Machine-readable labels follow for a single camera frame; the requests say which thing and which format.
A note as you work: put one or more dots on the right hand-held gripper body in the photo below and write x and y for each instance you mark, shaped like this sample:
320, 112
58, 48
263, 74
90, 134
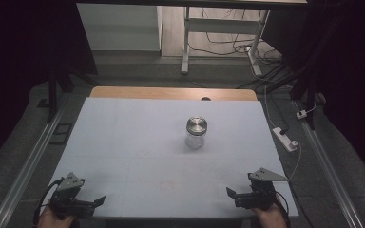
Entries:
262, 193

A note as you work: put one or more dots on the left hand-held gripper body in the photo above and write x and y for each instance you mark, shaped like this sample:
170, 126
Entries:
66, 198

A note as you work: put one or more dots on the clear glass jar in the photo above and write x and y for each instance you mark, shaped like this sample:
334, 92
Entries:
195, 141

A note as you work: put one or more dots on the person's left hand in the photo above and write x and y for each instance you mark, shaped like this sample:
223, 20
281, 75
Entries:
52, 221

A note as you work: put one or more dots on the person's right hand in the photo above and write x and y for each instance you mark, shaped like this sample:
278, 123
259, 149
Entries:
272, 218

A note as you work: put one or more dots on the white power strip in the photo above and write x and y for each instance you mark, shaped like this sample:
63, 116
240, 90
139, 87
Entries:
284, 139

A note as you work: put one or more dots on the white table mat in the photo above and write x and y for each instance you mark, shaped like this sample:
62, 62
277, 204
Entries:
133, 152

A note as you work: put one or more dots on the small white adapter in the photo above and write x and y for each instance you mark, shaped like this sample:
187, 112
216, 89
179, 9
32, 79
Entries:
301, 114

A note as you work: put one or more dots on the black metal stand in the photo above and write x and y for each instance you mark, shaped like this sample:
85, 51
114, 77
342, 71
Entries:
53, 91
310, 95

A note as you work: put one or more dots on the wooden table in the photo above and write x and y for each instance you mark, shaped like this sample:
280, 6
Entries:
145, 92

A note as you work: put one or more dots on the black curtain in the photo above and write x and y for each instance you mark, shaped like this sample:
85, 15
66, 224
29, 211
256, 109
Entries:
12, 63
355, 79

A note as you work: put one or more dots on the white panel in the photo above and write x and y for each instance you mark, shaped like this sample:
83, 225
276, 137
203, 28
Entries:
120, 27

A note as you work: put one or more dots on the aluminium floor rail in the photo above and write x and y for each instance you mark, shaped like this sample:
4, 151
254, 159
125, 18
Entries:
28, 167
329, 167

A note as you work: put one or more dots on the black floor bracket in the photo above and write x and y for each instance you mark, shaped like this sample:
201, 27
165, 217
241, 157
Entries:
61, 133

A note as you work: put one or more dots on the white desk frame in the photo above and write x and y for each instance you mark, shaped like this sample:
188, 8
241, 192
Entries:
221, 25

